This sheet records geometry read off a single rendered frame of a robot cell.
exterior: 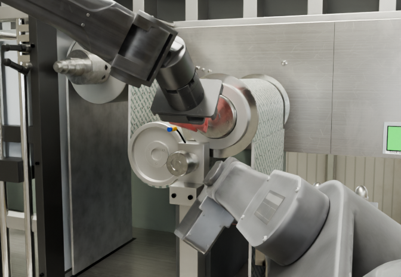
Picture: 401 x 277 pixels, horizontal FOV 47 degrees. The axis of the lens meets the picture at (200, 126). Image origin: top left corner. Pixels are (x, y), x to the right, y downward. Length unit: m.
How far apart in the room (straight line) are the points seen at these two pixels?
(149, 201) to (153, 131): 0.45
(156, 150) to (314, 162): 2.68
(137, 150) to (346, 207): 0.70
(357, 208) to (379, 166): 3.40
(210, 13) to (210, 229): 0.73
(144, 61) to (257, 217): 0.35
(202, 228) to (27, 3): 0.35
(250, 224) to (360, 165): 3.33
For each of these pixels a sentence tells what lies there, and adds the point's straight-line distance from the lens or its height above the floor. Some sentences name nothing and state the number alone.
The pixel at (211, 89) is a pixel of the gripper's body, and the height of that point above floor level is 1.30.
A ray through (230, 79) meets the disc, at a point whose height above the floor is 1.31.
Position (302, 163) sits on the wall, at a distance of 3.46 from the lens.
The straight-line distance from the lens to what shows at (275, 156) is 0.96.
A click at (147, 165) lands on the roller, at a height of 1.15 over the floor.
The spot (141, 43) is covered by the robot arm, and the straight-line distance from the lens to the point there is 0.55.
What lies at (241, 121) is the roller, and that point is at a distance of 0.78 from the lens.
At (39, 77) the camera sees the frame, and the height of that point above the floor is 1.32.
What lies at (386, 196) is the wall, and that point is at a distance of 3.68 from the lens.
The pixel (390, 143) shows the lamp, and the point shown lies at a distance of 1.08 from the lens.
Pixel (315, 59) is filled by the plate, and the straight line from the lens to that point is 1.09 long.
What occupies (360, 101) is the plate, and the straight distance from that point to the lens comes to 1.08.
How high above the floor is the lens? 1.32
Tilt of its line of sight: 6 degrees down
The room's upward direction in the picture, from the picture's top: straight up
